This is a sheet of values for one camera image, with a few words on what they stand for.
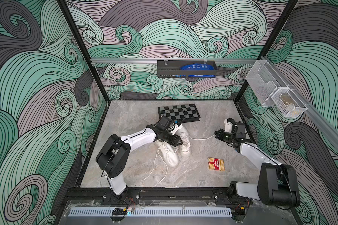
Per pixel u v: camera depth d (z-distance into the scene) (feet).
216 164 2.73
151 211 2.29
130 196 2.40
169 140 2.53
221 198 2.38
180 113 3.56
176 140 2.50
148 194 2.47
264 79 2.56
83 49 2.89
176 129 2.60
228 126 2.64
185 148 2.81
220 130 2.61
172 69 3.13
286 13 2.39
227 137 2.49
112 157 1.51
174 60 2.95
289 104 2.08
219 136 2.61
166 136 2.45
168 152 2.82
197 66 3.02
